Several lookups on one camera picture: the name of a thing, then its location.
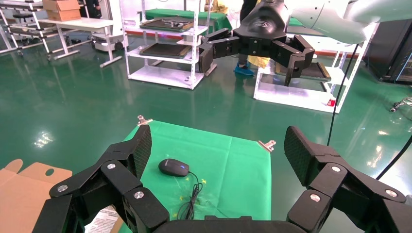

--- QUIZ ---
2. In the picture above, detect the person with blue shoe covers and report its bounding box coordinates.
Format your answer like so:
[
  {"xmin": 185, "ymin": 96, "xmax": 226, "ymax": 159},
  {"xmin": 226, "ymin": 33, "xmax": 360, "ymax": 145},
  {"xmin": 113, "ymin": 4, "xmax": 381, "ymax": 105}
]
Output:
[{"xmin": 233, "ymin": 0, "xmax": 272, "ymax": 77}]

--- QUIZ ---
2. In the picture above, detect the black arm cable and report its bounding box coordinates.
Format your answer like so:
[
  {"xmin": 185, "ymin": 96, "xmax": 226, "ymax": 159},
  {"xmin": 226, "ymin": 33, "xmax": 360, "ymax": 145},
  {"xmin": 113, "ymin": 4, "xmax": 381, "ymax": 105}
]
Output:
[
  {"xmin": 376, "ymin": 135, "xmax": 412, "ymax": 181},
  {"xmin": 326, "ymin": 43, "xmax": 361, "ymax": 147}
]

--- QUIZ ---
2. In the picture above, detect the brown cardboard carton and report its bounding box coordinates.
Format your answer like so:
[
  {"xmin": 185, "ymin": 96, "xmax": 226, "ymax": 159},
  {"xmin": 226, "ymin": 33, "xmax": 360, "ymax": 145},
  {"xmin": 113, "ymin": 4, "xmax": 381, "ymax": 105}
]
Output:
[
  {"xmin": 46, "ymin": 9, "xmax": 82, "ymax": 22},
  {"xmin": 42, "ymin": 0, "xmax": 81, "ymax": 12}
]

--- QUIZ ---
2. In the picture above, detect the black mouse cable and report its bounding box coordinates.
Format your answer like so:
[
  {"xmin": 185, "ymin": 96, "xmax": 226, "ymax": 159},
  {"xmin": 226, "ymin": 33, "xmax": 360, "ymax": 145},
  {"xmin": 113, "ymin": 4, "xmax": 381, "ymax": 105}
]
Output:
[{"xmin": 176, "ymin": 172, "xmax": 204, "ymax": 221}]

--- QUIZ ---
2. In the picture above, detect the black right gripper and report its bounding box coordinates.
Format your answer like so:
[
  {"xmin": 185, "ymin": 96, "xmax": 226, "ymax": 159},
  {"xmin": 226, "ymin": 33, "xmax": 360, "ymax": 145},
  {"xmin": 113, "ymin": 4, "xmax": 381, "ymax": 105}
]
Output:
[{"xmin": 198, "ymin": 0, "xmax": 316, "ymax": 87}]

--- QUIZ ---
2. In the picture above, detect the white metal shelf rack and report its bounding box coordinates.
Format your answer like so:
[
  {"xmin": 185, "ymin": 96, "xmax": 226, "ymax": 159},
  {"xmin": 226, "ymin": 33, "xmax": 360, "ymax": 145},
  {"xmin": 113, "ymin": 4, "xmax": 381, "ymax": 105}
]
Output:
[
  {"xmin": 119, "ymin": 0, "xmax": 215, "ymax": 91},
  {"xmin": 253, "ymin": 22, "xmax": 379, "ymax": 114}
]

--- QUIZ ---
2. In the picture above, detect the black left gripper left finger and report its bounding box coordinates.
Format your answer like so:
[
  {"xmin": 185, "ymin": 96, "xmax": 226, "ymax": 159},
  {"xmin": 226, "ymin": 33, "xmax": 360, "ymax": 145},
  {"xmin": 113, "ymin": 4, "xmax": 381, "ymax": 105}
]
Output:
[{"xmin": 48, "ymin": 124, "xmax": 170, "ymax": 233}]

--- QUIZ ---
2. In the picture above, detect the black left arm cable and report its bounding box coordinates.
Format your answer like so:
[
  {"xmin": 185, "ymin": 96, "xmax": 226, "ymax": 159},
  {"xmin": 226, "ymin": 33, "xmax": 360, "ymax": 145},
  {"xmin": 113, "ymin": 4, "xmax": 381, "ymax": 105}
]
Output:
[{"xmin": 376, "ymin": 135, "xmax": 412, "ymax": 181}]

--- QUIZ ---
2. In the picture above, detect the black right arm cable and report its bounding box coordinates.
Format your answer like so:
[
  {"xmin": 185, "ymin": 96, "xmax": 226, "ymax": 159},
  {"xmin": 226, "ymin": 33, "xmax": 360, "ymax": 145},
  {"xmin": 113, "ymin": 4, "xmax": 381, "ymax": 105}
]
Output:
[{"xmin": 326, "ymin": 43, "xmax": 361, "ymax": 147}]

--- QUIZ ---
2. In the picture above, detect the person in black clothes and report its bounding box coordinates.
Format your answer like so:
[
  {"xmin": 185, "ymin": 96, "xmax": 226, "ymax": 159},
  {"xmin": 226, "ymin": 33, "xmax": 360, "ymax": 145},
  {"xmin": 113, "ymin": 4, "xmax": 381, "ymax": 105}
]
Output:
[{"xmin": 79, "ymin": 0, "xmax": 103, "ymax": 19}]

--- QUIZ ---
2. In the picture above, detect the silver metal cloth clip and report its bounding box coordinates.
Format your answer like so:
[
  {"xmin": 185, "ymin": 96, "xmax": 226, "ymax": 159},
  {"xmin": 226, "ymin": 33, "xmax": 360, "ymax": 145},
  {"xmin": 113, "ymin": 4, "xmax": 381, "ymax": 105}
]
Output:
[
  {"xmin": 257, "ymin": 140, "xmax": 277, "ymax": 153},
  {"xmin": 137, "ymin": 115, "xmax": 154, "ymax": 127}
]

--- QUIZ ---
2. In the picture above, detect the white work table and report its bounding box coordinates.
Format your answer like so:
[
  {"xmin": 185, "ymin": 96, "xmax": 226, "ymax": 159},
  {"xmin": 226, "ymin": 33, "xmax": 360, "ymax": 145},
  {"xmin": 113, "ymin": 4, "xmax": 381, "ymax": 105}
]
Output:
[{"xmin": 38, "ymin": 17, "xmax": 124, "ymax": 69}]

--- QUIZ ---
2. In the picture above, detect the black equipment cabinet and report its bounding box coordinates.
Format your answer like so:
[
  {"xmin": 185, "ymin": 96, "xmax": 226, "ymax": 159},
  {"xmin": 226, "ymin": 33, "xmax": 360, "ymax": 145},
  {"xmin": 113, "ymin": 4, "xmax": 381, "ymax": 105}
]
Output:
[{"xmin": 365, "ymin": 19, "xmax": 412, "ymax": 85}]

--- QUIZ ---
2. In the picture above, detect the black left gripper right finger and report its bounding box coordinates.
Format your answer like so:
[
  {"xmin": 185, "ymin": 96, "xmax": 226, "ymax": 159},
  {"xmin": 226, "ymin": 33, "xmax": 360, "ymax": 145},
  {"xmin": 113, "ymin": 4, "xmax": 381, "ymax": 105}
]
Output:
[{"xmin": 284, "ymin": 126, "xmax": 407, "ymax": 233}]

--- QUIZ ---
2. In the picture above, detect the aluminium tube frame rack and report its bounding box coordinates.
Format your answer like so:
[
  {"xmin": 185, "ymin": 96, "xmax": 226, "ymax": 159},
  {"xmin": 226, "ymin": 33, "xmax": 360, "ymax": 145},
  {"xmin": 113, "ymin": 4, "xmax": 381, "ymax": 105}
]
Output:
[{"xmin": 0, "ymin": 0, "xmax": 54, "ymax": 62}]

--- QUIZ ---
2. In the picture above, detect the green table cloth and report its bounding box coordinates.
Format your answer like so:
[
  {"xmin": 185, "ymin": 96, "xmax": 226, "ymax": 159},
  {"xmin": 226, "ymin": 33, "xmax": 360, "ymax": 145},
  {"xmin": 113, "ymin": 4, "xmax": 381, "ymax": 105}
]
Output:
[{"xmin": 118, "ymin": 120, "xmax": 273, "ymax": 233}]

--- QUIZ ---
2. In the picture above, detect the table with green cover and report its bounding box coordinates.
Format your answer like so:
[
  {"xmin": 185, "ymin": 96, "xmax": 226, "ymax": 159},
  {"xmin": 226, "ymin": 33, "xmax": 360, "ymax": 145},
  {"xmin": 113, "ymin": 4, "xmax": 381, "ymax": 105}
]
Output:
[{"xmin": 143, "ymin": 8, "xmax": 233, "ymax": 33}]

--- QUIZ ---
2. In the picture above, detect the black computer mouse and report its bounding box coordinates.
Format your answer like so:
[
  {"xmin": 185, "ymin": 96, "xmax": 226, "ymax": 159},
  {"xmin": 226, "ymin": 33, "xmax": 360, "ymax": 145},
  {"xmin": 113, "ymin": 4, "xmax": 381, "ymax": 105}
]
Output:
[{"xmin": 158, "ymin": 158, "xmax": 190, "ymax": 178}]

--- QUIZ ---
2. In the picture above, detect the dark tray with wooden rim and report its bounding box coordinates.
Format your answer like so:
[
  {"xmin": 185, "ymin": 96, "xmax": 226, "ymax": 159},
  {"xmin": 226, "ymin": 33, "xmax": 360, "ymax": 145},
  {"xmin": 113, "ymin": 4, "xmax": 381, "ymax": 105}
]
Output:
[
  {"xmin": 275, "ymin": 61, "xmax": 332, "ymax": 82},
  {"xmin": 139, "ymin": 17, "xmax": 195, "ymax": 33},
  {"xmin": 139, "ymin": 42, "xmax": 193, "ymax": 60}
]

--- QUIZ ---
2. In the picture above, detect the printed white paper sheet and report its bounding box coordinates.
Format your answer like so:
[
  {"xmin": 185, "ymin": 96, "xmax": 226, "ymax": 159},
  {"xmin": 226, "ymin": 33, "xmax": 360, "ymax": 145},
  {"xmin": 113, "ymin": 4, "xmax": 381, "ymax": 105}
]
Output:
[{"xmin": 84, "ymin": 205, "xmax": 120, "ymax": 233}]

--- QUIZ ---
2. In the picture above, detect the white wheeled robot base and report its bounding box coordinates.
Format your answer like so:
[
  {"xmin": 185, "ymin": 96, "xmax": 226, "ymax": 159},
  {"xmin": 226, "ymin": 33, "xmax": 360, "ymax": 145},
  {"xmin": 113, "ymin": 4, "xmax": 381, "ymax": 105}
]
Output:
[{"xmin": 91, "ymin": 31, "xmax": 129, "ymax": 53}]

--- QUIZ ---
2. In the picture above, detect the open brown cardboard box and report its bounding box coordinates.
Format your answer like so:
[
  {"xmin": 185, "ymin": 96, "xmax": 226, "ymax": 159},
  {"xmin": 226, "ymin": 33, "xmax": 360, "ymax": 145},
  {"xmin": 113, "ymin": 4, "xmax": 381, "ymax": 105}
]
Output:
[{"xmin": 0, "ymin": 159, "xmax": 125, "ymax": 233}]

